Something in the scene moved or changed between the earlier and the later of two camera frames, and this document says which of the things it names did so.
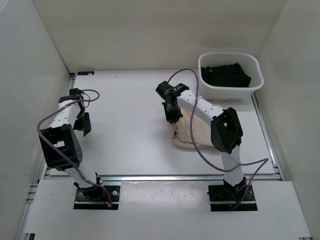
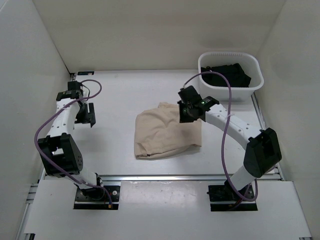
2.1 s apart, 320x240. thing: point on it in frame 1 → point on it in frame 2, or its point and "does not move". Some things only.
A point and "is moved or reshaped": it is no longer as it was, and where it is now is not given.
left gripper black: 85,125 → 89,118
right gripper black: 172,119 → 182,118
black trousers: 231,75 does not move
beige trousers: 202,134 is moved or reshaped
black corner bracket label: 85,72 does not move
